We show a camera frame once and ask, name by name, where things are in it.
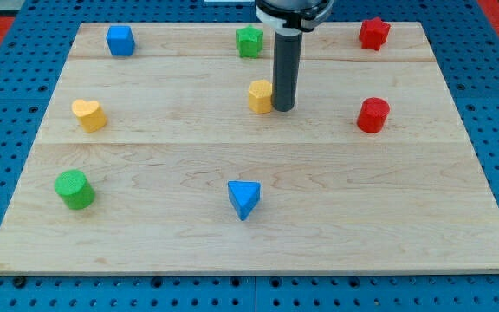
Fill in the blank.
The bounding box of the yellow heart block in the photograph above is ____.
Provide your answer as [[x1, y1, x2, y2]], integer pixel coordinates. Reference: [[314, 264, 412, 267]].
[[71, 99, 107, 133]]

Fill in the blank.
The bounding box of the light wooden board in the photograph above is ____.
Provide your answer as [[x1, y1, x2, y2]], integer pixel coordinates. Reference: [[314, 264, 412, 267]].
[[0, 22, 499, 276]]

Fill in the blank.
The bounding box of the blue triangle block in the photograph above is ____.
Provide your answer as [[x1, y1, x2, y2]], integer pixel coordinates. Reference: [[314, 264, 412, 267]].
[[227, 180, 261, 221]]

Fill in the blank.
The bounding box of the yellow hexagon block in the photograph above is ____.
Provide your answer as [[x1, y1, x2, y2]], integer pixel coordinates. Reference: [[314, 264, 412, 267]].
[[248, 80, 272, 114]]

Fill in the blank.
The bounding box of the red cylinder block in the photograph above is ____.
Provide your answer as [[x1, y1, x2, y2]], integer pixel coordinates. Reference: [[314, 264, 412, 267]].
[[356, 97, 391, 133]]

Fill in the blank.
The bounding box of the blue cube block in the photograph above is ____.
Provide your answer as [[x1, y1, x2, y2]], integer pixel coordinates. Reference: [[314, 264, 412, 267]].
[[106, 25, 135, 56]]

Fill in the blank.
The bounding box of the green cylinder block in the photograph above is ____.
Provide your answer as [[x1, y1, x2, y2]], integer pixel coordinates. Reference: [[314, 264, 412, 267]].
[[54, 169, 95, 210]]

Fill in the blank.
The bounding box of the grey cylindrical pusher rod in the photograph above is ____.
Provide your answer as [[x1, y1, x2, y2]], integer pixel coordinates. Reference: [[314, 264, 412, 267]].
[[272, 33, 302, 112]]

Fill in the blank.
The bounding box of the red star block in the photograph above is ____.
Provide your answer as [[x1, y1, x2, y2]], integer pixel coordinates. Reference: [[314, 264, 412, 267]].
[[359, 17, 391, 51]]

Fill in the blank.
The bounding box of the black robot arm flange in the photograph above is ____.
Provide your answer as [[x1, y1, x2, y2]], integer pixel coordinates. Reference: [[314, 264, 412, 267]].
[[255, 0, 334, 36]]

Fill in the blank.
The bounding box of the green star block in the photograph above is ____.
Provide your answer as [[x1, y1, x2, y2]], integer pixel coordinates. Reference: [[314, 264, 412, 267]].
[[236, 25, 263, 58]]

